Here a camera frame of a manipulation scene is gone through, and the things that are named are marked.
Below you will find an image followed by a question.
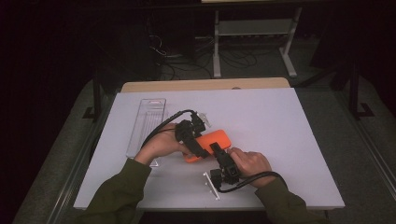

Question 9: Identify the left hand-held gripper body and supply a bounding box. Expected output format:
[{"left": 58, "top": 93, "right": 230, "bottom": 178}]
[{"left": 174, "top": 110, "right": 213, "bottom": 144}]

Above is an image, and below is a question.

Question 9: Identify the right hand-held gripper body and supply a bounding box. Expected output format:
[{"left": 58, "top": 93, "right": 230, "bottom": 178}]
[{"left": 203, "top": 161, "right": 242, "bottom": 201}]

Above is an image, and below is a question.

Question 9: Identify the orange phone case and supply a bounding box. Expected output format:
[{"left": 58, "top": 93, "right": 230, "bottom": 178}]
[{"left": 182, "top": 129, "right": 233, "bottom": 164}]

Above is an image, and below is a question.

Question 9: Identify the person's right hand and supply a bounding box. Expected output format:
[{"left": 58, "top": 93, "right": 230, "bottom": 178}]
[{"left": 226, "top": 147, "right": 278, "bottom": 189}]

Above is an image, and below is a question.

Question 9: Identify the person's left hand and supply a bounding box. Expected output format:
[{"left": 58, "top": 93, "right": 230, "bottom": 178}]
[{"left": 134, "top": 123, "right": 192, "bottom": 166}]

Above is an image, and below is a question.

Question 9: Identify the clear plastic tray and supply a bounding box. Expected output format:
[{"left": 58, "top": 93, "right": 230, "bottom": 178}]
[{"left": 125, "top": 97, "right": 169, "bottom": 167}]

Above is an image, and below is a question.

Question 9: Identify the white board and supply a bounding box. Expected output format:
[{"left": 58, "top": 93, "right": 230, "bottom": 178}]
[{"left": 73, "top": 87, "right": 346, "bottom": 211}]

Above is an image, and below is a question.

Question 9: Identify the black computer tower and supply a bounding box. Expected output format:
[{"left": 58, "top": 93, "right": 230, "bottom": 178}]
[{"left": 162, "top": 8, "right": 197, "bottom": 60}]

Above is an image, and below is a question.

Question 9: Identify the black metal stand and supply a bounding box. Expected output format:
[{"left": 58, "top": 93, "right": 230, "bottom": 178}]
[
  {"left": 347, "top": 60, "right": 376, "bottom": 120},
  {"left": 82, "top": 74, "right": 106, "bottom": 120}
]

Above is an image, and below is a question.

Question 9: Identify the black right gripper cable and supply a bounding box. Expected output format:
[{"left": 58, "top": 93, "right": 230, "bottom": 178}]
[{"left": 218, "top": 171, "right": 289, "bottom": 194}]

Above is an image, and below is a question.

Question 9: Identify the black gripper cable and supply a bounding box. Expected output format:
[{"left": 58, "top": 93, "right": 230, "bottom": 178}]
[
  {"left": 141, "top": 109, "right": 198, "bottom": 149},
  {"left": 218, "top": 171, "right": 289, "bottom": 194}
]

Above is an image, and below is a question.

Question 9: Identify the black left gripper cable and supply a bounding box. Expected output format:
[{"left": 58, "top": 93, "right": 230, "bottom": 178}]
[{"left": 141, "top": 109, "right": 198, "bottom": 149}]

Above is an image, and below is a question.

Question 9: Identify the tangle of floor cables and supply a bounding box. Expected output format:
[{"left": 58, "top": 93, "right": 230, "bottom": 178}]
[{"left": 148, "top": 31, "right": 281, "bottom": 80}]

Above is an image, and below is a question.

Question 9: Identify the white metal desk frame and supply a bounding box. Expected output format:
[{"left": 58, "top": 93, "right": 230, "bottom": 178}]
[{"left": 212, "top": 7, "right": 304, "bottom": 79}]

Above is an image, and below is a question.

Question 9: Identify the metal floor rail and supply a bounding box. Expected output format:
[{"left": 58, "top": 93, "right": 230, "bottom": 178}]
[
  {"left": 334, "top": 90, "right": 396, "bottom": 202},
  {"left": 46, "top": 92, "right": 120, "bottom": 224}
]

